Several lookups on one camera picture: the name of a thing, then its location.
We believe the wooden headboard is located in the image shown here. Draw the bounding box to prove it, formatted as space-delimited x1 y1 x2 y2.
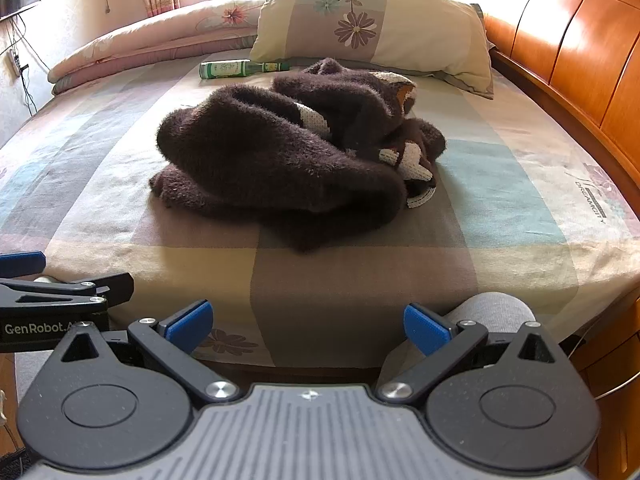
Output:
442 0 640 188

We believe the floral patchwork pillow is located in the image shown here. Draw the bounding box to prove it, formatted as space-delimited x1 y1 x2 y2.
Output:
249 0 496 100

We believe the person's grey trouser leg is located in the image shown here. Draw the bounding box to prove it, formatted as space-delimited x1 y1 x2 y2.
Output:
380 291 538 386

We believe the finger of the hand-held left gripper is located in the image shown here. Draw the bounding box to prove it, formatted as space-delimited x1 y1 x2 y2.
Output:
0 273 135 317
0 251 47 279

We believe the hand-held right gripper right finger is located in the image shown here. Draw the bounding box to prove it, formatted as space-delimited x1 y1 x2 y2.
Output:
376 303 557 406

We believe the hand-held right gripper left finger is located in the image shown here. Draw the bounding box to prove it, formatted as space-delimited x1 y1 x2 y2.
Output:
60 299 242 407

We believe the folded pink floral quilt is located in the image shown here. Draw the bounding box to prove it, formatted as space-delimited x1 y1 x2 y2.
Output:
47 0 273 96

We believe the green glass bottle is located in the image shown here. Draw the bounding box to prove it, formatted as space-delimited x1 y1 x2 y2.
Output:
199 59 291 81

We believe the brown fuzzy sweater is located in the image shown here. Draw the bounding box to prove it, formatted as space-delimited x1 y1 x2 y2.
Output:
150 57 447 253

